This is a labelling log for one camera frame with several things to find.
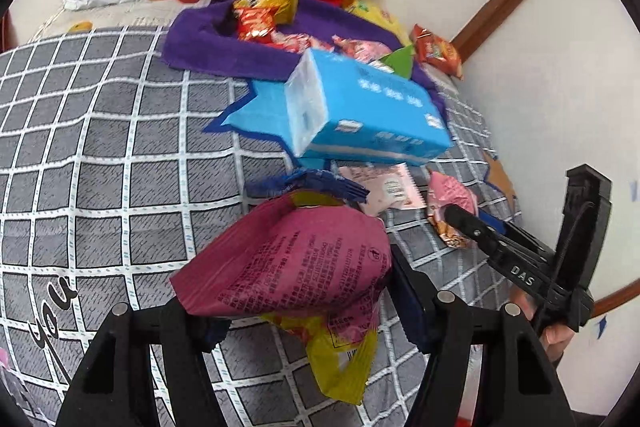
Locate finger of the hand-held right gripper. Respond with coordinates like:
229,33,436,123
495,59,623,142
475,213,557,264
444,204,557,296

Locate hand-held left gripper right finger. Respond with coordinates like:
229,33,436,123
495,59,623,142
387,245,576,427

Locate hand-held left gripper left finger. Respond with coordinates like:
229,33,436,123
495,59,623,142
55,301,232,427

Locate pink orange candy packet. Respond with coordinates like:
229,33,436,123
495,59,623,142
426,171,480,250

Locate magenta and yellow snack packet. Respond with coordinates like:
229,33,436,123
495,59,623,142
170,191,394,406

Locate pink white fruit snack packet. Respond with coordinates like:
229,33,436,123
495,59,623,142
271,32,337,54

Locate person's right hand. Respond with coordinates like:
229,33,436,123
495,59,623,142
514,292,577,365

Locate wooden baseboard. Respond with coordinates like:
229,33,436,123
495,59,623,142
590,276,637,319

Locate white pink flat packet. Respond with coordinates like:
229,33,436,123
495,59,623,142
339,163,427,217

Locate dark blue crinkled packet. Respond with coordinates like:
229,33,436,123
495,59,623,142
244,169,371,208

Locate blue tissue pack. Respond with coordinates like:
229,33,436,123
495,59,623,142
284,48,457,166

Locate orange red snack packet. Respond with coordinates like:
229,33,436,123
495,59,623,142
410,24,464,80

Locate grey checkered blanket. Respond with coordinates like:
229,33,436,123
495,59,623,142
0,24,523,427

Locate small pink candy packet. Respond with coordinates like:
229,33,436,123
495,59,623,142
331,35,392,64

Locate yellow green snack packet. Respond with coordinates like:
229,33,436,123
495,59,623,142
344,0,402,45

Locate purple towel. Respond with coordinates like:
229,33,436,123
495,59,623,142
162,0,447,108

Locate fruit print bedsheet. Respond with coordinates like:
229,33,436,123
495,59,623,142
29,0,213,44

